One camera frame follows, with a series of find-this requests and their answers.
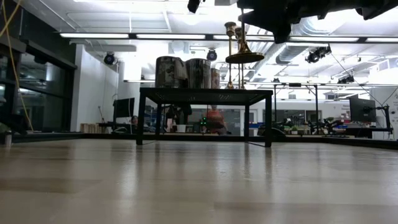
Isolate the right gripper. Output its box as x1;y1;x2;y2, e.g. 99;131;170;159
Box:
236;0;398;45

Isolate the printed metal tin candle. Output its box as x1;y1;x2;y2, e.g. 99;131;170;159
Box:
154;55;189;89
185;57;212;90
210;67;221;90

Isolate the long ceiling light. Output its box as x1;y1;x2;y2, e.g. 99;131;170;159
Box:
136;33;207;40
213;34;360;44
365;37;398;44
58;32;130;40

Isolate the black perforated metal shelf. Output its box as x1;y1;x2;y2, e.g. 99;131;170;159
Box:
136;86;274;148

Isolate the black metal rack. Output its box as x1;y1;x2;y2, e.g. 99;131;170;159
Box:
270;81;321;128

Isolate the black computer monitor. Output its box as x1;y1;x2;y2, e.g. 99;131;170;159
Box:
348;94;377;124
113;97;136;119

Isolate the dark office desk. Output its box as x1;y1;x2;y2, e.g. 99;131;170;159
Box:
344;126;394;139

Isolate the wooden slat stack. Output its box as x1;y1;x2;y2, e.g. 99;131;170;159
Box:
80;123;109;134

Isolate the silver ventilation duct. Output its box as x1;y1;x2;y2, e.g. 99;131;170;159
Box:
248;12;398;65

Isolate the black ceiling camera rig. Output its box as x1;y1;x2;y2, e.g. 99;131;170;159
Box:
337;74;356;85
304;44;333;65

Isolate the black aluminium table frame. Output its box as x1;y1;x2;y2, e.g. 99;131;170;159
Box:
0;132;398;151

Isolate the yellow hanging cable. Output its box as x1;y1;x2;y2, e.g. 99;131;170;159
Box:
0;0;34;132

